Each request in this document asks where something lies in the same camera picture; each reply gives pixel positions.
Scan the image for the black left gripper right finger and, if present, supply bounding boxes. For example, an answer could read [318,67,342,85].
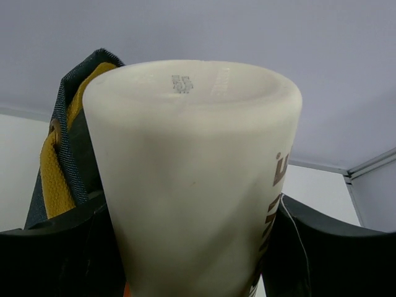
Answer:
[262,195,395,297]

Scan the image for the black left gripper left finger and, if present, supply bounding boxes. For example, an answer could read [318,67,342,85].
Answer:
[1,194,126,296]

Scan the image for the dark blue canvas bag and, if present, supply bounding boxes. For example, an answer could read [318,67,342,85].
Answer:
[24,48,124,229]

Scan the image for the cream Murrayle bottle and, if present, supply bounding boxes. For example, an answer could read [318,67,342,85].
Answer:
[82,60,302,296]

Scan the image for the orange blue tube bottle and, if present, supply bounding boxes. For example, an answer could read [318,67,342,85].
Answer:
[123,283,131,297]

